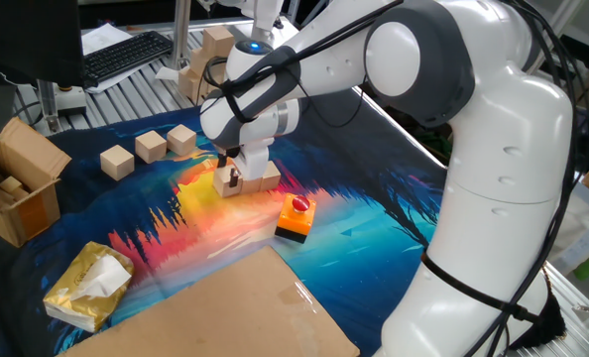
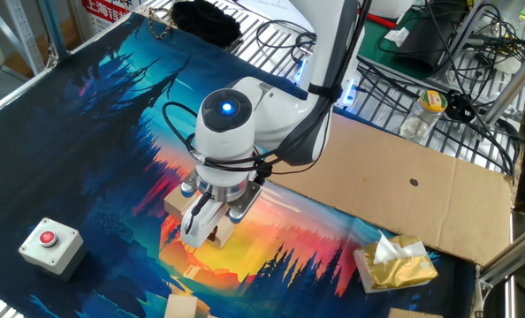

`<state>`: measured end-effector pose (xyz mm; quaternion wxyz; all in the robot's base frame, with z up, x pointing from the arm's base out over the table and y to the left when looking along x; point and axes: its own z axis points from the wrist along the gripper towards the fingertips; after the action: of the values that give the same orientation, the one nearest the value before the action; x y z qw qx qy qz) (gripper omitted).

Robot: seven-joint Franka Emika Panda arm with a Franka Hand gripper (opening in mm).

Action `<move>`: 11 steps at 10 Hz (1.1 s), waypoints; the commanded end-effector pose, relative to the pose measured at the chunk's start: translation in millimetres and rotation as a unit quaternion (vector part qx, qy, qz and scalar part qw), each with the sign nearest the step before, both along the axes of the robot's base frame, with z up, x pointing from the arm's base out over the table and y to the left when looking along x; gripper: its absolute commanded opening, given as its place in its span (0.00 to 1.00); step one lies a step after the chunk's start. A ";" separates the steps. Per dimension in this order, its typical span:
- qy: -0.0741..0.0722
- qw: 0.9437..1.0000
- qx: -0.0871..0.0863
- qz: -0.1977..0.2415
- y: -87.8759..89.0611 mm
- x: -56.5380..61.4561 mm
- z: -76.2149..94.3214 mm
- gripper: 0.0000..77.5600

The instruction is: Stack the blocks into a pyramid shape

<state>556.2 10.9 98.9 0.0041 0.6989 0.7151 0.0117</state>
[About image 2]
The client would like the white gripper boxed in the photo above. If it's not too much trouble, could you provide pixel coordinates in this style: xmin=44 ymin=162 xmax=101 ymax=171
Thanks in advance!
xmin=179 ymin=193 xmax=233 ymax=250

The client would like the metal wrist mounting plate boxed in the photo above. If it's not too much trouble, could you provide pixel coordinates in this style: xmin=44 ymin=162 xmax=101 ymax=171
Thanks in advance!
xmin=179 ymin=170 xmax=264 ymax=224

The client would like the grey box with red button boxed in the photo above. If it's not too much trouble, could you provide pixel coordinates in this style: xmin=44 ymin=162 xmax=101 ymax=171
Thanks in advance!
xmin=18 ymin=216 xmax=88 ymax=283

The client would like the colourful forest print mat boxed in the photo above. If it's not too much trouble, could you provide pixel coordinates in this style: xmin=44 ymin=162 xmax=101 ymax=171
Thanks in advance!
xmin=0 ymin=11 xmax=476 ymax=318

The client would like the gold tissue pack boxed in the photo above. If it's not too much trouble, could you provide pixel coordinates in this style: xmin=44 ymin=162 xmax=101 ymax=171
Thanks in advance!
xmin=353 ymin=230 xmax=439 ymax=294

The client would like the flat brown cardboard sheet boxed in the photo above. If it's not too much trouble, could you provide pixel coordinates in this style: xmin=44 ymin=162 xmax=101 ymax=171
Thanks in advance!
xmin=266 ymin=112 xmax=515 ymax=267

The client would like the black fuzzy bag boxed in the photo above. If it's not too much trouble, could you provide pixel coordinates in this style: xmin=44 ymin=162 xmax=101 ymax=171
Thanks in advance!
xmin=170 ymin=0 xmax=244 ymax=49

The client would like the open cardboard box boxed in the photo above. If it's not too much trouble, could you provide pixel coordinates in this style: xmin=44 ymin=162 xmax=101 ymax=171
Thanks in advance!
xmin=387 ymin=307 xmax=444 ymax=318

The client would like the glass jar yellow lid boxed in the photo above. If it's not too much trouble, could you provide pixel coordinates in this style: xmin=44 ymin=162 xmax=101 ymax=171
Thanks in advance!
xmin=399 ymin=89 xmax=449 ymax=145

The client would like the red white printed sign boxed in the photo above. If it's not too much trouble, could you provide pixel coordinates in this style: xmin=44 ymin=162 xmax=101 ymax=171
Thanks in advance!
xmin=80 ymin=0 xmax=133 ymax=34

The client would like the green cutting mat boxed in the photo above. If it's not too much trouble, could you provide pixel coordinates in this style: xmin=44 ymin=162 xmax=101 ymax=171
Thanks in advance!
xmin=358 ymin=8 xmax=428 ymax=81

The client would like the white paper scrap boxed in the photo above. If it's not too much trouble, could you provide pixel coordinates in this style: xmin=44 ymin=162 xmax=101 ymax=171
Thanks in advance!
xmin=384 ymin=26 xmax=410 ymax=48

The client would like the red pen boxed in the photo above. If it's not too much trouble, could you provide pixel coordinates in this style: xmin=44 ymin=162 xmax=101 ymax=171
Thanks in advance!
xmin=363 ymin=11 xmax=399 ymax=30

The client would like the perforated grey shelf upright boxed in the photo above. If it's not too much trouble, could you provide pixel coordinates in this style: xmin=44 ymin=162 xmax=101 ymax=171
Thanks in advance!
xmin=0 ymin=0 xmax=47 ymax=76

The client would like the slanted aluminium profile bar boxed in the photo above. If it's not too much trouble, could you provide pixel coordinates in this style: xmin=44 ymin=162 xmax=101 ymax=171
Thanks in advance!
xmin=473 ymin=220 xmax=525 ymax=291
xmin=482 ymin=46 xmax=525 ymax=128

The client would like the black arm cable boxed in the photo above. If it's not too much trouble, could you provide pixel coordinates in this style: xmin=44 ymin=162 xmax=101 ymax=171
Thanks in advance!
xmin=161 ymin=0 xmax=374 ymax=235

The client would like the gold chain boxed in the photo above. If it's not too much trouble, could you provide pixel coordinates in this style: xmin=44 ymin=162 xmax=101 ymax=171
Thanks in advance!
xmin=146 ymin=6 xmax=176 ymax=41

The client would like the grey steel post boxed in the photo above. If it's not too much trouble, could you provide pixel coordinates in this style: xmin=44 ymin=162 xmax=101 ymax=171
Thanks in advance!
xmin=39 ymin=0 xmax=69 ymax=61

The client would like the tangled black cable bundle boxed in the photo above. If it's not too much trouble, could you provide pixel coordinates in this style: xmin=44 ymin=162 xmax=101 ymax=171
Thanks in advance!
xmin=354 ymin=0 xmax=525 ymax=178

